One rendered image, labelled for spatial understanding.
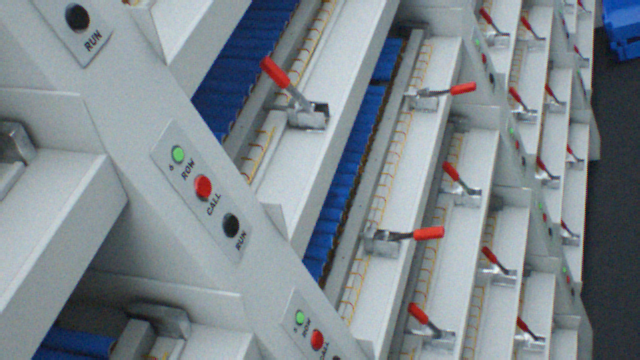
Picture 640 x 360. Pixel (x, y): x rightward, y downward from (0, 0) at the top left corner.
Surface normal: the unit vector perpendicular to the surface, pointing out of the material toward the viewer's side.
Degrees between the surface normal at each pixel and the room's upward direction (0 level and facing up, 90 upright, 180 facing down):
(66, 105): 90
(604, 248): 0
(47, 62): 90
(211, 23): 109
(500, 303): 19
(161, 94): 90
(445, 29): 90
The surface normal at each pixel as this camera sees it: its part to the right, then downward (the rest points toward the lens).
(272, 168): -0.13, -0.71
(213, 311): -0.27, 0.70
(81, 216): 0.95, 0.11
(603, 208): -0.43, -0.70
